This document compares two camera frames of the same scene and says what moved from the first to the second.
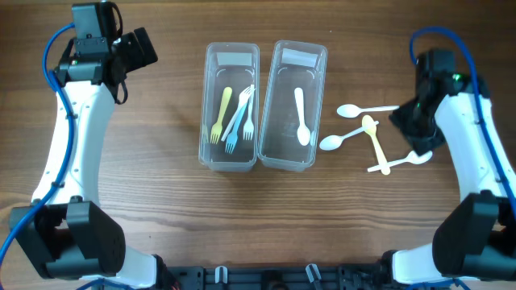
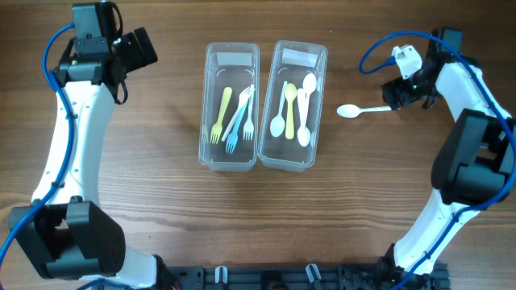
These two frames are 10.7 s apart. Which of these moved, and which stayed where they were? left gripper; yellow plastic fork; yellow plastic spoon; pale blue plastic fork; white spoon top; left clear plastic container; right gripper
Moved: yellow plastic spoon; right gripper
Stayed: yellow plastic fork; left clear plastic container; white spoon top; pale blue plastic fork; left gripper
